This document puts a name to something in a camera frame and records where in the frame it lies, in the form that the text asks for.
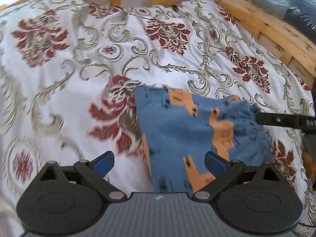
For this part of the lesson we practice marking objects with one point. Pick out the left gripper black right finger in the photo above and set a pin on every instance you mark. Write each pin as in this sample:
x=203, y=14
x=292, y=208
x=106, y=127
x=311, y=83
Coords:
x=250, y=199

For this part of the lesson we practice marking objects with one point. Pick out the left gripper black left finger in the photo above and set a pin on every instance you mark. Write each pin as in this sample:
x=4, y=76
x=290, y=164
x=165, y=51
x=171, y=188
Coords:
x=66, y=200

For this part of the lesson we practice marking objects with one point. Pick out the blue orange patterned pants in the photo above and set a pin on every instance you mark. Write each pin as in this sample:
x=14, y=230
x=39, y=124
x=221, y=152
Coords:
x=178, y=128

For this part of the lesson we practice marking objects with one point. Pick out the white floral bedspread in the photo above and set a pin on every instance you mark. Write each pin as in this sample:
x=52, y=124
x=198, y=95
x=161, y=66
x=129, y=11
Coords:
x=68, y=69

